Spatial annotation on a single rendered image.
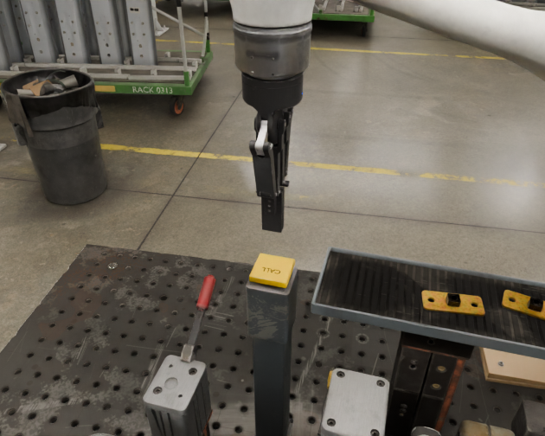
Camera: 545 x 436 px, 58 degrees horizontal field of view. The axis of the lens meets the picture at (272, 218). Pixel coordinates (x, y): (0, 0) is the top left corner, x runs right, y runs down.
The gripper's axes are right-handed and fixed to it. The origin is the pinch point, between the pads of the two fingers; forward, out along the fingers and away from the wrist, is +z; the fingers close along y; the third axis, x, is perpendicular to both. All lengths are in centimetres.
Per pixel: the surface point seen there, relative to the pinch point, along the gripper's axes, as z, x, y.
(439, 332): 11.1, 25.3, 6.9
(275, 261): 11.1, 0.0, -1.4
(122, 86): 101, -205, -282
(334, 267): 11.1, 9.3, -2.5
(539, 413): 17.3, 38.7, 11.6
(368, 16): 101, -40, -574
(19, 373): 58, -63, 1
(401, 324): 11.0, 20.2, 6.9
